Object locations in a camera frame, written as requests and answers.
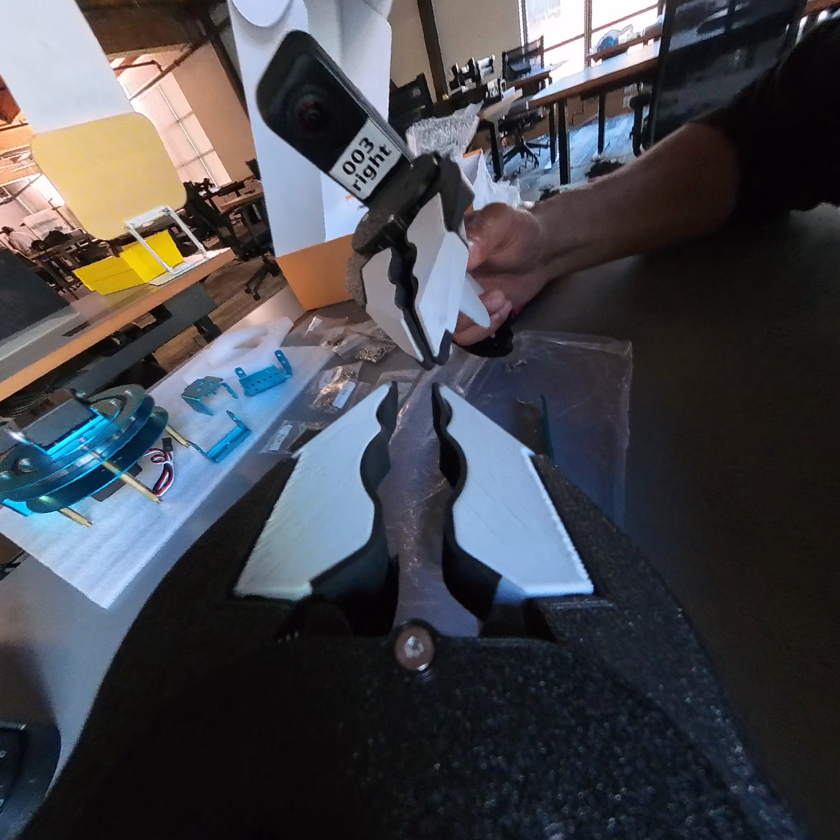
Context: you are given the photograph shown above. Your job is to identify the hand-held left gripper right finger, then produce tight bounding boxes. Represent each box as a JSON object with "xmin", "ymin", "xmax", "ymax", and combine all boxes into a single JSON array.
[{"xmin": 431, "ymin": 382, "xmax": 595, "ymax": 605}]

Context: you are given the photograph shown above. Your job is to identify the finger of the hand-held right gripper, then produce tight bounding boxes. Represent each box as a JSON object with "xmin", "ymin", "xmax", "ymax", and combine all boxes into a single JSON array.
[
  {"xmin": 413, "ymin": 200, "xmax": 473, "ymax": 365},
  {"xmin": 363, "ymin": 248, "xmax": 439, "ymax": 370}
]

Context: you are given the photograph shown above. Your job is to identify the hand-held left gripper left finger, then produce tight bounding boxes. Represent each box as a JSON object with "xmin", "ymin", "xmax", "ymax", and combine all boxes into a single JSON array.
[{"xmin": 235, "ymin": 382, "xmax": 399, "ymax": 601}]

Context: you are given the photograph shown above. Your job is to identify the person's right forearm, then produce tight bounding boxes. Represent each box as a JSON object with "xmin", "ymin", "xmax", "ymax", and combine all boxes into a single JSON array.
[{"xmin": 532, "ymin": 120, "xmax": 742, "ymax": 293}]

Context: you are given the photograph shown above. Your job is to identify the blue acrylic robot base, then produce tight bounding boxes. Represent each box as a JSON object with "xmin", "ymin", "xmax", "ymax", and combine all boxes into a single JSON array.
[{"xmin": 0, "ymin": 384, "xmax": 191, "ymax": 529}]

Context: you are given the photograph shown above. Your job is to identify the grey desk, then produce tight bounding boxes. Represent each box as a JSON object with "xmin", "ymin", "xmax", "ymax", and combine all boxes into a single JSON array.
[{"xmin": 0, "ymin": 203, "xmax": 840, "ymax": 840}]

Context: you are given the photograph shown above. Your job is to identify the wooden edged desk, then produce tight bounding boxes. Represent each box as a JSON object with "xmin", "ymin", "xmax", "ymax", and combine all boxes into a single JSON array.
[
  {"xmin": 0, "ymin": 246, "xmax": 237, "ymax": 401},
  {"xmin": 528, "ymin": 42, "xmax": 664, "ymax": 188}
]

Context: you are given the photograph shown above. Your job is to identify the person's right hand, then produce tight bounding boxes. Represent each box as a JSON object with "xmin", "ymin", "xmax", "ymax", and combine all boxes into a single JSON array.
[{"xmin": 453, "ymin": 202, "xmax": 560, "ymax": 347}]

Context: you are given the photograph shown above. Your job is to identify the bubble wrap bundle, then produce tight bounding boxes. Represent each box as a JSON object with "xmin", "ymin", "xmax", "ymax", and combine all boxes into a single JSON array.
[{"xmin": 403, "ymin": 108, "xmax": 493, "ymax": 211}]

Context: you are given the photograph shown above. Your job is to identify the open cardboard box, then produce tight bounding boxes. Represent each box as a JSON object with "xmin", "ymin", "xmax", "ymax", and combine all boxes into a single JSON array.
[{"xmin": 226, "ymin": 0, "xmax": 395, "ymax": 309}]

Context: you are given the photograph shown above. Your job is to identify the pile of small hardware packets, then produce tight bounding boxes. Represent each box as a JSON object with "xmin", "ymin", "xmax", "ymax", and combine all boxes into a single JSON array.
[{"xmin": 259, "ymin": 315, "xmax": 421, "ymax": 457}]

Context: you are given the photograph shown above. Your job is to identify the clear plastic bag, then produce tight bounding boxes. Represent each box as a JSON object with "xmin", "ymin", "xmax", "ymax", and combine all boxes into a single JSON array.
[{"xmin": 377, "ymin": 328, "xmax": 634, "ymax": 631}]

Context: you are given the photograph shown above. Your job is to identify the white foam sheet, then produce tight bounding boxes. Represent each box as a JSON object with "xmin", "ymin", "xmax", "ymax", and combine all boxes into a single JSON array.
[{"xmin": 0, "ymin": 318, "xmax": 336, "ymax": 608}]

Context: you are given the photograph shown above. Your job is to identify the white metal stand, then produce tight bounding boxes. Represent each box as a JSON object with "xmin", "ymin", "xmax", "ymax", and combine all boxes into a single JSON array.
[{"xmin": 125, "ymin": 205, "xmax": 204, "ymax": 273}]

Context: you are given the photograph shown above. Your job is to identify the yellow bin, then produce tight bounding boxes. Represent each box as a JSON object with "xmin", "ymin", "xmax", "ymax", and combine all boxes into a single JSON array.
[{"xmin": 72, "ymin": 233, "xmax": 185, "ymax": 295}]

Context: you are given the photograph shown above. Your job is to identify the cream rounded board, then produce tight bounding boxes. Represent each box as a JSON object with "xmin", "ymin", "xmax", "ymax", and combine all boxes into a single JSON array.
[{"xmin": 29, "ymin": 112, "xmax": 188, "ymax": 240}]

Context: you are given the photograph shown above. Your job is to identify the black perforated cylinder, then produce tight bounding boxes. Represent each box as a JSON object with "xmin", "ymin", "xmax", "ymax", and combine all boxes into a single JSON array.
[{"xmin": 0, "ymin": 718, "xmax": 63, "ymax": 840}]

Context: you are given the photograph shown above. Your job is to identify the white board panel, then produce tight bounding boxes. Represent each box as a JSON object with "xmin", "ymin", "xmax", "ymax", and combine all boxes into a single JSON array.
[{"xmin": 0, "ymin": 0, "xmax": 135, "ymax": 135}]

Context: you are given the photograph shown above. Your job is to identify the small blue U bracket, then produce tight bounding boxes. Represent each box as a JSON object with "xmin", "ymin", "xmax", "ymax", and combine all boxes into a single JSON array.
[{"xmin": 205, "ymin": 410, "xmax": 253, "ymax": 464}]

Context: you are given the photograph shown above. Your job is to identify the blue perforated bracket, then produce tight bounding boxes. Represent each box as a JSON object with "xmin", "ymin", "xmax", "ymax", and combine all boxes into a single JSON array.
[{"xmin": 235, "ymin": 351, "xmax": 294, "ymax": 398}]

